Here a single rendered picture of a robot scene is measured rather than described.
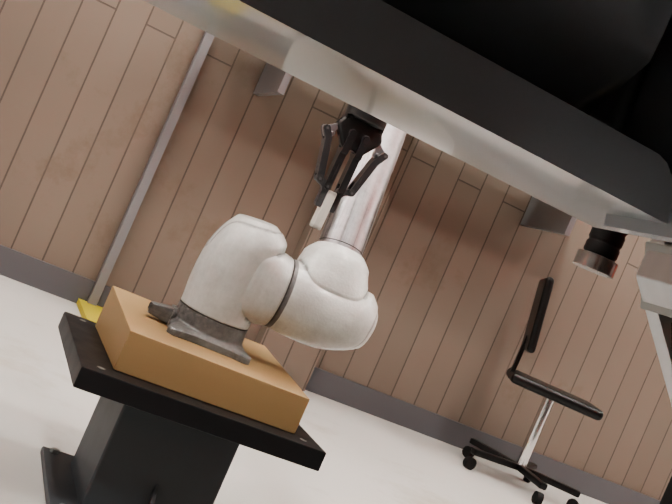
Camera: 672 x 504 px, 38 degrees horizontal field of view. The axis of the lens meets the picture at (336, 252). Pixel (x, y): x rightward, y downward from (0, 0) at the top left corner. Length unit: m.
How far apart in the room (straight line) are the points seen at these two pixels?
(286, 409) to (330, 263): 0.32
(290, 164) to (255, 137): 0.21
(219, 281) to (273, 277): 0.11
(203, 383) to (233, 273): 0.23
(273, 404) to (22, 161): 2.66
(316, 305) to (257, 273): 0.14
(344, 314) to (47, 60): 2.65
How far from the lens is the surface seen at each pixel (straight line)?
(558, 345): 5.32
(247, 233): 1.95
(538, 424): 4.75
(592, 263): 1.02
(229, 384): 1.89
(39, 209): 4.40
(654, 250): 0.81
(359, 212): 2.08
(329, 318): 1.99
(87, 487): 1.97
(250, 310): 1.97
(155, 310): 2.01
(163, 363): 1.85
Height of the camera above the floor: 0.66
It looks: level
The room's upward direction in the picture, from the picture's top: 24 degrees clockwise
